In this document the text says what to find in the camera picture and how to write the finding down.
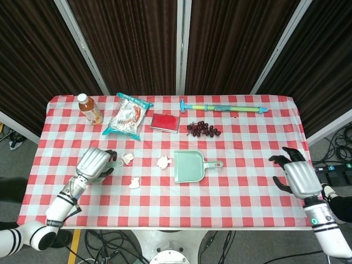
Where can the tea bottle with white cap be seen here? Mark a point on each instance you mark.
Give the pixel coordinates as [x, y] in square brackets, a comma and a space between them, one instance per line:
[90, 111]

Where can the red white checkered tablecloth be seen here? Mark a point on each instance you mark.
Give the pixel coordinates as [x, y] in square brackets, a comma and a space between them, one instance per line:
[192, 203]

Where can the black white sneaker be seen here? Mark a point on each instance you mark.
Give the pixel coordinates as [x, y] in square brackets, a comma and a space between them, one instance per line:
[328, 192]

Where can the dark brown ribbed partition panel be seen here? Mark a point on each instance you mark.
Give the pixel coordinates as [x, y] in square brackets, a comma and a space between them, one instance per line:
[324, 68]
[33, 68]
[233, 46]
[129, 46]

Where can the white partition base rail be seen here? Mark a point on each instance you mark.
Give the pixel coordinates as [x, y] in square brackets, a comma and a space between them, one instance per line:
[330, 129]
[19, 127]

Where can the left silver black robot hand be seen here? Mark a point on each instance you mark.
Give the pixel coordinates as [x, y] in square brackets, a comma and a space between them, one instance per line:
[92, 163]

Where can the red flat metal case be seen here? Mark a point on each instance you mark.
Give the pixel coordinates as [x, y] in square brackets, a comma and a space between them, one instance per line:
[164, 121]

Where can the white metal partition post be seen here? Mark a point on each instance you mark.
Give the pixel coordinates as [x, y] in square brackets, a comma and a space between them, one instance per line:
[82, 46]
[183, 46]
[280, 46]

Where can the dark red grape bunch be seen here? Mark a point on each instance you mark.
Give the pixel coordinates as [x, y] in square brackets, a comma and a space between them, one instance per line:
[200, 129]

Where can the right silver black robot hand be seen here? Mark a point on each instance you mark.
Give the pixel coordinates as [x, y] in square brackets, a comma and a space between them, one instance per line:
[302, 178]

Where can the teal clear snack bag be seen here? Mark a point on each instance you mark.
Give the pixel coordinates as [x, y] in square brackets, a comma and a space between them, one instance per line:
[126, 118]

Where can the green plastic dustpan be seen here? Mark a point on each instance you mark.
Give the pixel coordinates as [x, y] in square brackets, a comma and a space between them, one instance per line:
[188, 167]

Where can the black trouser leg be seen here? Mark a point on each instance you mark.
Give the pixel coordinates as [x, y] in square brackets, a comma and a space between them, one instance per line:
[343, 207]

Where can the white paper ball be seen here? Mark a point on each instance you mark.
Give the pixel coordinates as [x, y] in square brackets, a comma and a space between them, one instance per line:
[163, 162]
[127, 158]
[134, 183]

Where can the green hand brush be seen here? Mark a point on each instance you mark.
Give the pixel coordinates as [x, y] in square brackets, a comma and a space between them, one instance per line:
[118, 164]

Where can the green blue water squirter tube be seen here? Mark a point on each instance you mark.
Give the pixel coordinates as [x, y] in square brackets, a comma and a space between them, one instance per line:
[231, 108]

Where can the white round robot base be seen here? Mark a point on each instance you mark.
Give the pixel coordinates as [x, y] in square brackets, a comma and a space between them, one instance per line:
[167, 247]

